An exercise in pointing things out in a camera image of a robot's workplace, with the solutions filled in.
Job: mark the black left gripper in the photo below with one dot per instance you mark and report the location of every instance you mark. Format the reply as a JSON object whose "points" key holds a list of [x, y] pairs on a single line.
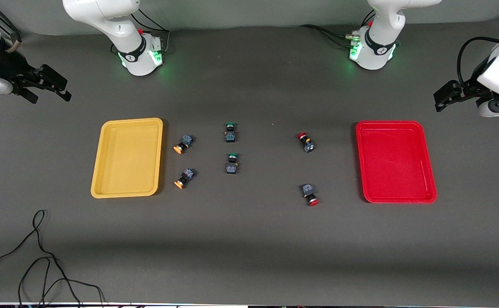
{"points": [[466, 89]]}

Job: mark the yellow plastic tray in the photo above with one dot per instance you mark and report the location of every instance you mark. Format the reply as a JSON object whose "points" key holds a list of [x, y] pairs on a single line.
{"points": [[127, 158]]}

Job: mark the green push button switch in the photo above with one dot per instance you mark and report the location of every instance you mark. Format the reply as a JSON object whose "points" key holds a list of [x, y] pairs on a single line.
{"points": [[230, 136], [231, 167]]}

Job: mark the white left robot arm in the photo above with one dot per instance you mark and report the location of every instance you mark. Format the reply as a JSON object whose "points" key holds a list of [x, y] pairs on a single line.
{"points": [[380, 38]]}

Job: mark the red plastic tray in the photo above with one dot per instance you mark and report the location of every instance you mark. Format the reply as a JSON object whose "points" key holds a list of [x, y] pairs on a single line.
{"points": [[395, 162]]}

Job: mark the red push button switch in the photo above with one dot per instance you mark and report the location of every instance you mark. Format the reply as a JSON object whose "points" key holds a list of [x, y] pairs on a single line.
{"points": [[308, 191], [307, 144]]}

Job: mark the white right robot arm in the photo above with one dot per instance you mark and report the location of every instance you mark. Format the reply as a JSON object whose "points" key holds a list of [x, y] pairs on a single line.
{"points": [[117, 25]]}

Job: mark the yellow push button switch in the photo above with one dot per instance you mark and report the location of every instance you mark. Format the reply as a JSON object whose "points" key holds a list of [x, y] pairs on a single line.
{"points": [[185, 141], [187, 174]]}

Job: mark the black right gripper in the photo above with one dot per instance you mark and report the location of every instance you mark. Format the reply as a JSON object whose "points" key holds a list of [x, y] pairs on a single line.
{"points": [[13, 72]]}

